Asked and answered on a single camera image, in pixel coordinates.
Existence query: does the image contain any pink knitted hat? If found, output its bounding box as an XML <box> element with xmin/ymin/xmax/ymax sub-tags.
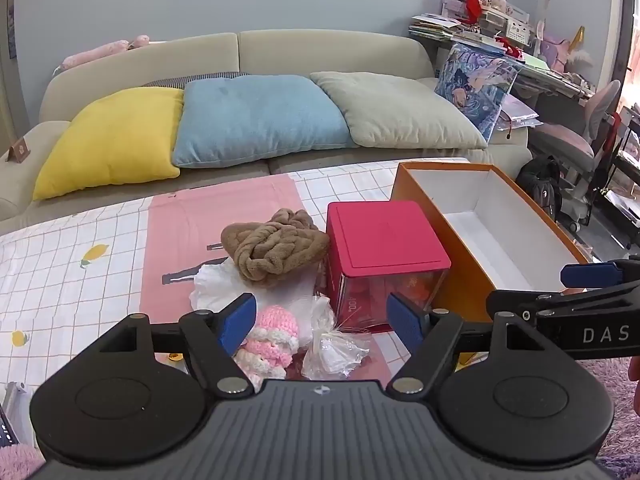
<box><xmin>232</xmin><ymin>305</ymin><xmax>301</xmax><ymax>394</ymax></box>

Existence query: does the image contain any checked fruit print blanket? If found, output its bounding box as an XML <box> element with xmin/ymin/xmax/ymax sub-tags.
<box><xmin>0</xmin><ymin>157</ymin><xmax>473</xmax><ymax>453</ymax></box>

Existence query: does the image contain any clear plastic bag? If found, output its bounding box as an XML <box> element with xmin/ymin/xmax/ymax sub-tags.
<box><xmin>300</xmin><ymin>295</ymin><xmax>374</xmax><ymax>382</ymax></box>

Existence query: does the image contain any white desk organizer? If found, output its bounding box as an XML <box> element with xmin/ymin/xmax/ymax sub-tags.
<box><xmin>442</xmin><ymin>0</ymin><xmax>534</xmax><ymax>52</ymax></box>

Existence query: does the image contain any pink plush toy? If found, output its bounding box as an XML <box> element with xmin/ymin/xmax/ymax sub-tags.
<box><xmin>52</xmin><ymin>35</ymin><xmax>151</xmax><ymax>77</ymax></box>

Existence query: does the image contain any yellow pillow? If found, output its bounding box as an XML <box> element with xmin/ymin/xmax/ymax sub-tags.
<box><xmin>32</xmin><ymin>86</ymin><xmax>186</xmax><ymax>201</ymax></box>

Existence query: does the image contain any printed figure pillow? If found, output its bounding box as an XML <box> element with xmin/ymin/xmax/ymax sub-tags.
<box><xmin>434</xmin><ymin>42</ymin><xmax>521</xmax><ymax>144</ymax></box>

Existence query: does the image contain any red lidded box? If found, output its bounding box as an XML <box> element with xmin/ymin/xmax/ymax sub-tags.
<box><xmin>326</xmin><ymin>200</ymin><xmax>452</xmax><ymax>334</ymax></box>

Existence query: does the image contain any blue pillow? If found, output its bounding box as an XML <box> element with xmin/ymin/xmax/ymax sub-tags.
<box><xmin>171</xmin><ymin>74</ymin><xmax>359</xmax><ymax>169</ymax></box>

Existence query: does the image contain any pink desk chair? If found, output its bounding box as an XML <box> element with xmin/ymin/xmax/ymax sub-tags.
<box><xmin>529</xmin><ymin>80</ymin><xmax>624</xmax><ymax>234</ymax></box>

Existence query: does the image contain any cluttered desk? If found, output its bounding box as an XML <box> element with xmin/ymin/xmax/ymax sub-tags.
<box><xmin>410</xmin><ymin>25</ymin><xmax>601</xmax><ymax>106</ymax></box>

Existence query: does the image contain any black backpack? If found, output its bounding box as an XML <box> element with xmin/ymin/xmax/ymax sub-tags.
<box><xmin>515</xmin><ymin>155</ymin><xmax>564</xmax><ymax>224</ymax></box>

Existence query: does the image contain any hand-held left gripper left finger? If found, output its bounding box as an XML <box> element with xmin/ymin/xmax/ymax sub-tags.
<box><xmin>100</xmin><ymin>292</ymin><xmax>258</xmax><ymax>400</ymax></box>

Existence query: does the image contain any white mesh cloth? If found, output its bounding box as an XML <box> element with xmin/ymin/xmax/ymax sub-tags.
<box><xmin>189</xmin><ymin>257</ymin><xmax>327</xmax><ymax>322</ymax></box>

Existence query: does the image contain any unicorn plush toy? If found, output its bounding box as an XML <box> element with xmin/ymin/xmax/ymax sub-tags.
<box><xmin>539</xmin><ymin>25</ymin><xmax>594</xmax><ymax>74</ymax></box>

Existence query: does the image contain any black trolley rack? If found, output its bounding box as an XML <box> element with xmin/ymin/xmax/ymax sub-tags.
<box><xmin>590</xmin><ymin>105</ymin><xmax>640</xmax><ymax>252</ymax></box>

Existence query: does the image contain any dark striped cushion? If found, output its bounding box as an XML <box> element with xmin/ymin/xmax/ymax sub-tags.
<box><xmin>142</xmin><ymin>71</ymin><xmax>251</xmax><ymax>89</ymax></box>

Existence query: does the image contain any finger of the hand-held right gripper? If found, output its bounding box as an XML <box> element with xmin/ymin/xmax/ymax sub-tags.
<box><xmin>560</xmin><ymin>256</ymin><xmax>640</xmax><ymax>288</ymax></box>
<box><xmin>486</xmin><ymin>280</ymin><xmax>640</xmax><ymax>333</ymax></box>

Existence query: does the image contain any stack of papers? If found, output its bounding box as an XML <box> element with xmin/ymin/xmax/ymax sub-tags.
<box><xmin>410</xmin><ymin>12</ymin><xmax>467</xmax><ymax>42</ymax></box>

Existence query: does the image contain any brown twisted headband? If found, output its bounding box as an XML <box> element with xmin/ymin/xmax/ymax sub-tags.
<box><xmin>220</xmin><ymin>208</ymin><xmax>331</xmax><ymax>289</ymax></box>

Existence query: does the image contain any orange cardboard box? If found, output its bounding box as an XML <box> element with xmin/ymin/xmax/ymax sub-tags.
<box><xmin>390</xmin><ymin>161</ymin><xmax>594</xmax><ymax>324</ymax></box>

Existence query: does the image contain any grey-beige pillow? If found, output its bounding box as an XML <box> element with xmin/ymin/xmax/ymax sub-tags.
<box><xmin>310</xmin><ymin>71</ymin><xmax>489</xmax><ymax>150</ymax></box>

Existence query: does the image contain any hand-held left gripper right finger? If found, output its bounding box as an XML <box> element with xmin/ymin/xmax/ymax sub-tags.
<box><xmin>386</xmin><ymin>292</ymin><xmax>547</xmax><ymax>396</ymax></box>

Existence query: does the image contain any pink printed cloth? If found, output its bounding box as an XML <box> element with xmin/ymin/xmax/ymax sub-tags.
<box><xmin>139</xmin><ymin>174</ymin><xmax>397</xmax><ymax>386</ymax></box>

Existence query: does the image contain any small brown card stand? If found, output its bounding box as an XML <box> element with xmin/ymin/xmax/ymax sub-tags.
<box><xmin>6</xmin><ymin>138</ymin><xmax>31</xmax><ymax>163</ymax></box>

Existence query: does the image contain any plastic folder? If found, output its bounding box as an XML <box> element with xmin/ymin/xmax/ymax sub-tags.
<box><xmin>499</xmin><ymin>94</ymin><xmax>544</xmax><ymax>134</ymax></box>

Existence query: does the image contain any beige sofa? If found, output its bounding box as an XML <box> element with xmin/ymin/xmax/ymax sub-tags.
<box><xmin>0</xmin><ymin>30</ymin><xmax>533</xmax><ymax>222</ymax></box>

